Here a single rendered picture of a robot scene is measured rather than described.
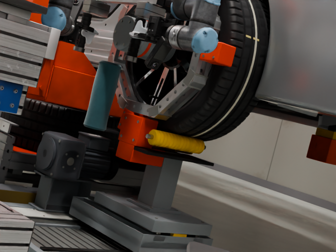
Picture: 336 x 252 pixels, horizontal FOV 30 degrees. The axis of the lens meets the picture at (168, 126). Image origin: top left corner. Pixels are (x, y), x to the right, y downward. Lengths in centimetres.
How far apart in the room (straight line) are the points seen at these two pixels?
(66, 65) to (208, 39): 105
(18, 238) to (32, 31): 58
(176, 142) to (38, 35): 74
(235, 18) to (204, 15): 38
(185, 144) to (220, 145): 513
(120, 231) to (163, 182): 26
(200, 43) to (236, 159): 551
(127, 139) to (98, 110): 16
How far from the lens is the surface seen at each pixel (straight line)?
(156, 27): 196
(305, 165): 671
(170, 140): 228
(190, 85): 215
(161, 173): 241
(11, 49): 178
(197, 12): 184
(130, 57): 206
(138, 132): 229
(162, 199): 245
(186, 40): 184
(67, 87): 273
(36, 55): 183
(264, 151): 703
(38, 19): 264
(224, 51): 209
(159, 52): 196
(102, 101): 235
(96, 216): 249
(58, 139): 255
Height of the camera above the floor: 65
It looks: 2 degrees down
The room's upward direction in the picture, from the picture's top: 14 degrees clockwise
